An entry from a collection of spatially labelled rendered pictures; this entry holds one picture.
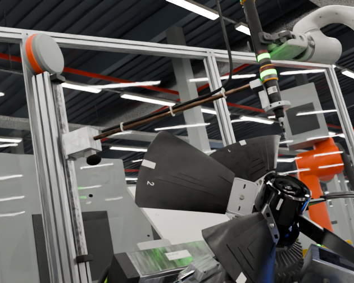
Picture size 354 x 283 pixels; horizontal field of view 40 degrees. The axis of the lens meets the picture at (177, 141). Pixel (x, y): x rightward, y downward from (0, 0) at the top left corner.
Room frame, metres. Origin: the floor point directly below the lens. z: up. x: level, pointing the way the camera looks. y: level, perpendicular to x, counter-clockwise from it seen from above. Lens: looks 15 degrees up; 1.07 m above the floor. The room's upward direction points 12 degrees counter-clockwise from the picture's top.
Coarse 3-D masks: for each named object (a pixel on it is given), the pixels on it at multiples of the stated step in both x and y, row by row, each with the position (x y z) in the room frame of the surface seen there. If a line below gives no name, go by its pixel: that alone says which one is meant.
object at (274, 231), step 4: (264, 208) 1.12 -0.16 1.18; (268, 208) 1.14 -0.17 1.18; (264, 212) 1.11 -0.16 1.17; (268, 212) 1.13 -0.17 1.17; (264, 216) 1.11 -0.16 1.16; (272, 216) 1.15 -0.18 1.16; (268, 220) 1.12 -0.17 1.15; (272, 220) 1.15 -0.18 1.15; (268, 224) 1.12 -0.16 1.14; (276, 228) 1.16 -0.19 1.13; (272, 232) 1.13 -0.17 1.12; (276, 232) 1.16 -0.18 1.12; (272, 236) 1.13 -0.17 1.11; (276, 240) 1.15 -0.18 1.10
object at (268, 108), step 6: (252, 84) 1.26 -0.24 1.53; (258, 84) 1.26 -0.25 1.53; (258, 90) 1.26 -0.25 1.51; (264, 90) 1.26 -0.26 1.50; (264, 96) 1.26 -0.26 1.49; (264, 102) 1.26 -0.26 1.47; (276, 102) 1.23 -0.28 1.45; (282, 102) 1.23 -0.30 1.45; (288, 102) 1.24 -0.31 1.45; (264, 108) 1.27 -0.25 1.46; (270, 108) 1.24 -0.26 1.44; (288, 108) 1.27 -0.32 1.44; (270, 114) 1.29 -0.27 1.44
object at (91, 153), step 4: (84, 152) 1.46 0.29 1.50; (88, 152) 1.45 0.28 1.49; (92, 152) 1.45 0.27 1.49; (84, 156) 1.46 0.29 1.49; (88, 156) 1.46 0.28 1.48; (92, 156) 1.45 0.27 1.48; (96, 156) 1.45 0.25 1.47; (100, 156) 1.46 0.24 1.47; (88, 160) 1.45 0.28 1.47; (92, 160) 1.45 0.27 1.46; (96, 160) 1.45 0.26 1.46; (100, 160) 1.46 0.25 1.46; (88, 164) 1.46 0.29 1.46; (92, 164) 1.46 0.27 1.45; (96, 164) 1.46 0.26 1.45
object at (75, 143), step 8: (88, 128) 1.43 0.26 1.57; (64, 136) 1.46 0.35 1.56; (72, 136) 1.45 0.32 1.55; (80, 136) 1.44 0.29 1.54; (88, 136) 1.43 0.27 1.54; (64, 144) 1.47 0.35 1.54; (72, 144) 1.45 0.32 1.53; (80, 144) 1.44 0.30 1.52; (88, 144) 1.43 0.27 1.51; (96, 144) 1.46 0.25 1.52; (72, 152) 1.45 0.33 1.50; (80, 152) 1.46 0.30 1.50; (96, 152) 1.50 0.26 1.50; (72, 160) 1.50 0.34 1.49
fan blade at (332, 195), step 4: (332, 192) 1.47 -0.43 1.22; (336, 192) 1.47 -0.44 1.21; (340, 192) 1.45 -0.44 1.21; (344, 192) 1.44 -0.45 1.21; (320, 196) 1.26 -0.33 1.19; (324, 196) 1.26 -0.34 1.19; (328, 196) 1.26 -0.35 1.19; (332, 196) 1.26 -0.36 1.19; (336, 196) 1.25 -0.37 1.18; (340, 196) 1.25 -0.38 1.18; (344, 196) 1.25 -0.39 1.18; (348, 196) 1.25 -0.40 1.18; (352, 196) 1.26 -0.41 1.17
